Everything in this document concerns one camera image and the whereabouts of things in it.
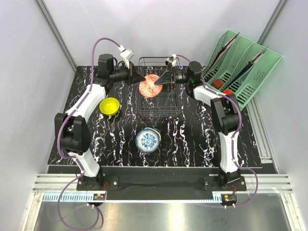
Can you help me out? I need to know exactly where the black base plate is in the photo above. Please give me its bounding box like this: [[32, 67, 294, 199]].
[[77, 167, 247, 201]]

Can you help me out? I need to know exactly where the black folder in organizer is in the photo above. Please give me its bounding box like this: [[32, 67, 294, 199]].
[[206, 32, 240, 75]]

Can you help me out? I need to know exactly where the green file organizer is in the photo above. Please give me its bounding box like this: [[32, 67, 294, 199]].
[[202, 30, 282, 110]]

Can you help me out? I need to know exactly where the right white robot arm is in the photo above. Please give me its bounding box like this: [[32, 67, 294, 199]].
[[154, 61, 242, 191]]

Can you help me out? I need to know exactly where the brown block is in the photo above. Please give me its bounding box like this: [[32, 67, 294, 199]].
[[211, 78, 225, 90]]

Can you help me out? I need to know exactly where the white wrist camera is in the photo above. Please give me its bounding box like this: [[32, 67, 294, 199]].
[[118, 45, 134, 68], [165, 54, 177, 67]]

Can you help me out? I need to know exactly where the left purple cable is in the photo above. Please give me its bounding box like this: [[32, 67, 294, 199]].
[[57, 38, 125, 229]]

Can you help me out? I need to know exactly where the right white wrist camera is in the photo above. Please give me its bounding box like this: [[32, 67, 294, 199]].
[[165, 54, 177, 67]]

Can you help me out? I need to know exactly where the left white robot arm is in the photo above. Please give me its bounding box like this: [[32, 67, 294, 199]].
[[54, 53, 145, 191]]

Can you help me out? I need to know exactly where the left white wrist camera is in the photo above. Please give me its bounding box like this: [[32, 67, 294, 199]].
[[118, 45, 134, 68]]

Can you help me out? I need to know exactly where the yellow green bowl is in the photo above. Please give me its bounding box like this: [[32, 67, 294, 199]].
[[99, 97, 120, 116]]

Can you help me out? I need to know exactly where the wire dish rack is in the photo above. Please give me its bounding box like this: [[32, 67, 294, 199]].
[[137, 56, 184, 118]]

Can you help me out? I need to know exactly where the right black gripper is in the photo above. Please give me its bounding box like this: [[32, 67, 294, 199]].
[[154, 64, 191, 93]]

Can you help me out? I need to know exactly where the red block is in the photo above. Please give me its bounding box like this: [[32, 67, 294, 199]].
[[223, 89, 235, 99]]

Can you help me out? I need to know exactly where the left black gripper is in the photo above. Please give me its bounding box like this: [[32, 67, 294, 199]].
[[110, 61, 146, 86]]

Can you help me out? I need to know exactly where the red patterned bowl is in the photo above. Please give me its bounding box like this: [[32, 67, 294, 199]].
[[139, 74, 163, 98]]

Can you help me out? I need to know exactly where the blue white patterned bowl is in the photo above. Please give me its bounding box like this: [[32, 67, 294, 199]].
[[135, 128, 161, 154]]

